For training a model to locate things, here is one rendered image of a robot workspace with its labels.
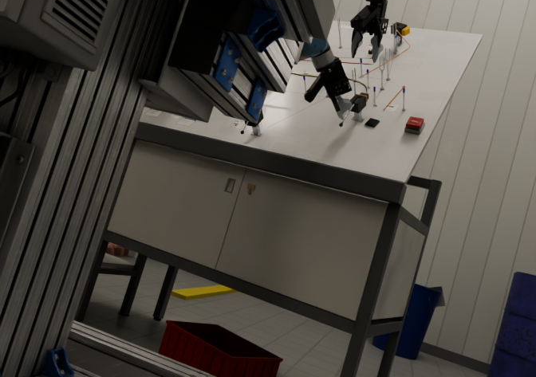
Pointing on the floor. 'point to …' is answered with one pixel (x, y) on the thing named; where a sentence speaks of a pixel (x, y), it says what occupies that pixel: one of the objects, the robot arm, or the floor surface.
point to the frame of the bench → (364, 327)
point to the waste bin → (415, 321)
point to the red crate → (216, 351)
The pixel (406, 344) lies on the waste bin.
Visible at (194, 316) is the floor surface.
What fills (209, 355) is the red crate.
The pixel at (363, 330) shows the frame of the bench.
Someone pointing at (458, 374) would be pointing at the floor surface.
